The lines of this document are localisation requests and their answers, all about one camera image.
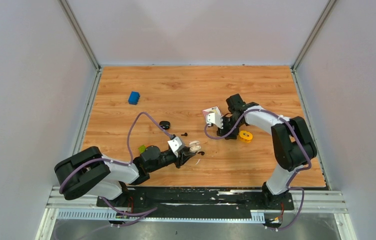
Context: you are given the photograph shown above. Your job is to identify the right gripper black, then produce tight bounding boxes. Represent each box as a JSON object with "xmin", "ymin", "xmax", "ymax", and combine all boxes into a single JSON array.
[{"xmin": 216, "ymin": 115, "xmax": 244, "ymax": 140}]

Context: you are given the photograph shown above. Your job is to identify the white earbud charging case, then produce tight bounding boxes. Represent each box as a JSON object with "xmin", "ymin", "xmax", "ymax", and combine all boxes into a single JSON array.
[{"xmin": 189, "ymin": 140, "xmax": 202, "ymax": 153}]

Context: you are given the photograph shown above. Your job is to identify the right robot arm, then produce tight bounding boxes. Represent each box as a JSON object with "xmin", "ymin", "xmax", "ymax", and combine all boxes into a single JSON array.
[{"xmin": 216, "ymin": 94, "xmax": 317, "ymax": 209}]

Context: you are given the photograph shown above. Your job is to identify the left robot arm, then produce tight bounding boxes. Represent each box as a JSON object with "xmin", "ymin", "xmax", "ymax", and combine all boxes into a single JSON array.
[{"xmin": 54, "ymin": 145, "xmax": 196, "ymax": 207}]

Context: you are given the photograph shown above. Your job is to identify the red pink small box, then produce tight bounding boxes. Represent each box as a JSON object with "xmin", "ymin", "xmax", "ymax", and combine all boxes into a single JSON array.
[{"xmin": 202, "ymin": 106, "xmax": 223, "ymax": 119}]

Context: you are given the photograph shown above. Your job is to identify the orange green toy block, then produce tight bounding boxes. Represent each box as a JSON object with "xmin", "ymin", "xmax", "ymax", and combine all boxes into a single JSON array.
[{"xmin": 138, "ymin": 145, "xmax": 147, "ymax": 154}]

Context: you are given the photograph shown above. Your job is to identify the blue toy block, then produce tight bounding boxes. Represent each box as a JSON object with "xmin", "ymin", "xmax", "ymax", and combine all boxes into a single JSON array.
[{"xmin": 128, "ymin": 91, "xmax": 140, "ymax": 105}]

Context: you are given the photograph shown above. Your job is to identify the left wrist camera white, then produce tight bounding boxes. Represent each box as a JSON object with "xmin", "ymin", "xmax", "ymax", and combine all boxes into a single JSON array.
[{"xmin": 167, "ymin": 136, "xmax": 185, "ymax": 158}]

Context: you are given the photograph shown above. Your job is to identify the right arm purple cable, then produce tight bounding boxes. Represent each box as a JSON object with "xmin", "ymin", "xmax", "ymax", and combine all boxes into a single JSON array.
[{"xmin": 204, "ymin": 108, "xmax": 312, "ymax": 232}]

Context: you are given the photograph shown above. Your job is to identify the yellow orange toy ring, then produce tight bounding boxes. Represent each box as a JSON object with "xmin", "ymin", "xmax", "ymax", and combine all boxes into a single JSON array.
[{"xmin": 238, "ymin": 130, "xmax": 254, "ymax": 144}]

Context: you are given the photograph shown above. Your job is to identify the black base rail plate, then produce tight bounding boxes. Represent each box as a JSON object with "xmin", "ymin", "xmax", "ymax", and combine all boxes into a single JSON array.
[{"xmin": 109, "ymin": 186, "xmax": 294, "ymax": 219}]

